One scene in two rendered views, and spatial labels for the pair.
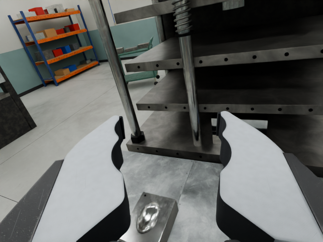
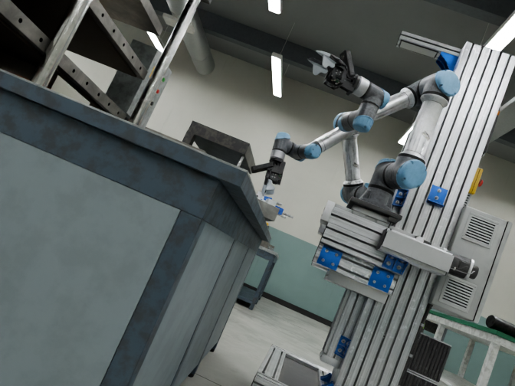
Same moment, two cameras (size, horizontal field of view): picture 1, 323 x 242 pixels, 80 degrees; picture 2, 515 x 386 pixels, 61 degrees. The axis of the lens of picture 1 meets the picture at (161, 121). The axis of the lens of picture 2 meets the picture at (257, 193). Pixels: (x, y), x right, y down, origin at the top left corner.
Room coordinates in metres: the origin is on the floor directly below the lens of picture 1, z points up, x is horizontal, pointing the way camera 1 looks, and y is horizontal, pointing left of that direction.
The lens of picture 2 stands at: (0.73, 1.49, 0.65)
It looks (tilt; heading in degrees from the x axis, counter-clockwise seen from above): 8 degrees up; 247
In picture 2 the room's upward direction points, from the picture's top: 24 degrees clockwise
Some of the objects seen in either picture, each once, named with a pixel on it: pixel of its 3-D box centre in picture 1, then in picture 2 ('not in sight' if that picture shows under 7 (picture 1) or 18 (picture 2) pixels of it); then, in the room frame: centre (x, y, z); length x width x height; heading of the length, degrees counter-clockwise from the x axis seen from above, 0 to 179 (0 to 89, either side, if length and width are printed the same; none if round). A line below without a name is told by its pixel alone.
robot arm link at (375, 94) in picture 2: not in sight; (374, 96); (-0.19, 0.04, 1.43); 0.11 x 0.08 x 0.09; 172
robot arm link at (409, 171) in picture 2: not in sight; (422, 129); (-0.45, 0.07, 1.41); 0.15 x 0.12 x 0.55; 82
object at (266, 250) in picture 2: not in sight; (247, 266); (-2.16, -4.54, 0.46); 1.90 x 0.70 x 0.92; 60
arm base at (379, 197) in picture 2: not in sight; (377, 199); (-0.47, -0.06, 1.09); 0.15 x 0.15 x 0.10
